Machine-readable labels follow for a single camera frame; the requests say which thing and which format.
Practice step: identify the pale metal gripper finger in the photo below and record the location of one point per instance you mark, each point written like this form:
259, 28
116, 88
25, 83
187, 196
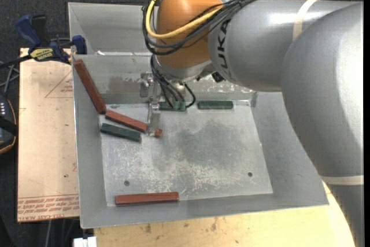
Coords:
150, 124
156, 121

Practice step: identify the dark green flat block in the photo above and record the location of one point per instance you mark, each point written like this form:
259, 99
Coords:
121, 132
166, 108
215, 105

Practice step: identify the red-brown flat block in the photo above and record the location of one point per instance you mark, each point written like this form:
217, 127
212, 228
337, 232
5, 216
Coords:
147, 198
127, 121
90, 86

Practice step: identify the grey metal bin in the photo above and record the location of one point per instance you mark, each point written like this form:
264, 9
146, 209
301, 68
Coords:
202, 153

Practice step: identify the brown cardboard board, red print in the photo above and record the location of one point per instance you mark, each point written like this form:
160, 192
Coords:
46, 139

